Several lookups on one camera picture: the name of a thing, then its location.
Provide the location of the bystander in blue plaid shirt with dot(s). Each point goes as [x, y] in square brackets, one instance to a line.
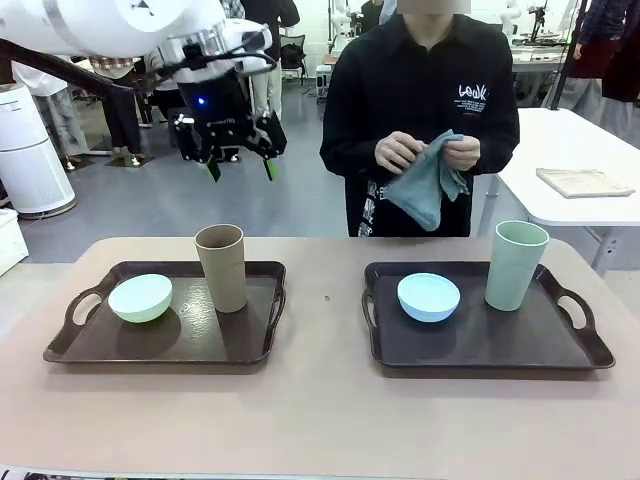
[232, 7]

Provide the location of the bystander in dark red clothes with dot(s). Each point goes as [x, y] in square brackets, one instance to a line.
[592, 60]

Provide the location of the white side table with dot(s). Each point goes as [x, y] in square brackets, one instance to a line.
[560, 150]

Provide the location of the tall pale green cup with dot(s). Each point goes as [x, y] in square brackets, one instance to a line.
[512, 275]

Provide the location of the person's left forearm black sleeve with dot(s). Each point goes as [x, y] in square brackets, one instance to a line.
[500, 145]

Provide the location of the black vertical pole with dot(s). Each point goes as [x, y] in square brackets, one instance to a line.
[567, 55]

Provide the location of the tall brown cup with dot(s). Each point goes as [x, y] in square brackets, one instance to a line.
[225, 280]

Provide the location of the person's black shirt torso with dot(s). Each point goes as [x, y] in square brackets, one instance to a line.
[415, 70]

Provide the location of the bystander black top white trousers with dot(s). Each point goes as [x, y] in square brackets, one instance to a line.
[272, 80]

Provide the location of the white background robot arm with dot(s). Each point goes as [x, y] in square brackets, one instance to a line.
[512, 17]

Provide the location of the background workbench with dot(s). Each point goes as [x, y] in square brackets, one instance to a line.
[537, 55]

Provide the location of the bystander in red plaid shirt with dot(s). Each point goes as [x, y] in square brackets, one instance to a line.
[120, 120]

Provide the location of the black office chair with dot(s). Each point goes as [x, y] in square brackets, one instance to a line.
[294, 60]

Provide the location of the white box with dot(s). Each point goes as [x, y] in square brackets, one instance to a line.
[10, 240]

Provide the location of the bystander in light blue shirt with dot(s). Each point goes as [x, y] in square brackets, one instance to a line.
[387, 12]

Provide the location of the pale green bowl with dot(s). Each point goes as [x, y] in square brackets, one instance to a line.
[141, 300]

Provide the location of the white cylindrical air purifier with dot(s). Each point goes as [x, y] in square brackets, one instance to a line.
[30, 160]

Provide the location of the beige cloth mat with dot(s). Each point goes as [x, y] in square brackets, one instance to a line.
[582, 182]

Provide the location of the person's right hand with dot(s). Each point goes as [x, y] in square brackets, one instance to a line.
[395, 152]

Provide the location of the person's right forearm black sleeve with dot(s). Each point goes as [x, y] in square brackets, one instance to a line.
[345, 150]

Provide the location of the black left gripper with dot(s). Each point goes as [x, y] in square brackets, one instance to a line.
[215, 102]

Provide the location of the pale blue bowl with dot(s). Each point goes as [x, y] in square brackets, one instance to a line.
[429, 300]

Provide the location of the person's left hand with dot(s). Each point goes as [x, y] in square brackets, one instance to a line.
[462, 152]

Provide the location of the flat metal stand base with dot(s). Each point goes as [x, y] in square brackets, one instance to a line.
[131, 160]

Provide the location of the teal cloth mat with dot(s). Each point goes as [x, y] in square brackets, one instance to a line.
[420, 195]

